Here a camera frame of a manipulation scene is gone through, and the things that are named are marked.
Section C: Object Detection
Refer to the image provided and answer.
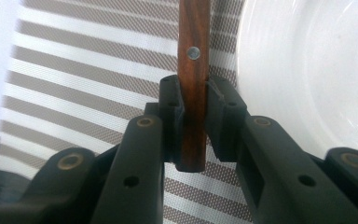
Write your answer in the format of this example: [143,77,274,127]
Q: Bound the white ceramic plate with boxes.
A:
[234,0,358,160]

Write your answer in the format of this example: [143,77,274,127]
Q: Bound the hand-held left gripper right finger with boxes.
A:
[204,76,249,163]

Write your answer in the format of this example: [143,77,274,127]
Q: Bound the striped woven placemat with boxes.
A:
[0,0,255,224]

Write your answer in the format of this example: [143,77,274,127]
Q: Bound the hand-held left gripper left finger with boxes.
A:
[144,74,186,166]

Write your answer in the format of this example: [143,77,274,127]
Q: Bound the fork with wooden handle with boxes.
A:
[175,0,213,173]

